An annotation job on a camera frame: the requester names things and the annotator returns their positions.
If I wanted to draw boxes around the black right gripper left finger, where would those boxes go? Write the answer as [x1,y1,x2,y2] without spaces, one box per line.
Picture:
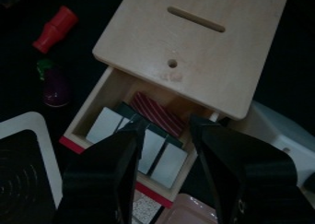
[54,117,148,224]

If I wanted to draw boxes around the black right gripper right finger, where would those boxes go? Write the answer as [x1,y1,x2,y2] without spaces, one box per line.
[189,114,315,224]

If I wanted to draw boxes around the speckled white block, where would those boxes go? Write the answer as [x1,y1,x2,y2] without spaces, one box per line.
[131,189,164,224]

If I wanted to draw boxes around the white sushi block green band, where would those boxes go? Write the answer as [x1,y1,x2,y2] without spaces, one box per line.
[147,136,190,190]
[136,124,170,176]
[86,101,140,145]

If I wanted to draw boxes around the red striped sushi block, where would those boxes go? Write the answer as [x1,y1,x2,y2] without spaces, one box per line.
[130,90,187,139]

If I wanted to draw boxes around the white plastic container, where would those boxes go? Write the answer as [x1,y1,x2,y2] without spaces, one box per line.
[229,100,315,189]

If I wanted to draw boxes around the toy stove with black burner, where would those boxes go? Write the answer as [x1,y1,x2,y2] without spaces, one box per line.
[0,111,64,224]

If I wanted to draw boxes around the pink plastic tray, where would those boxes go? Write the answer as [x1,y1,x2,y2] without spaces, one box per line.
[154,193,219,224]

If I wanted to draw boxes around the purple toy eggplant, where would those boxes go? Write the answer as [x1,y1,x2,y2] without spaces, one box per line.
[36,59,71,108]

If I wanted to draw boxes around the wooden box with sliding lid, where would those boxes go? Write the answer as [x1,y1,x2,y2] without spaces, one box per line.
[58,0,290,209]

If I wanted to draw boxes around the red toy bottle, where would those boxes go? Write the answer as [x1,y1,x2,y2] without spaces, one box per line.
[32,6,79,54]

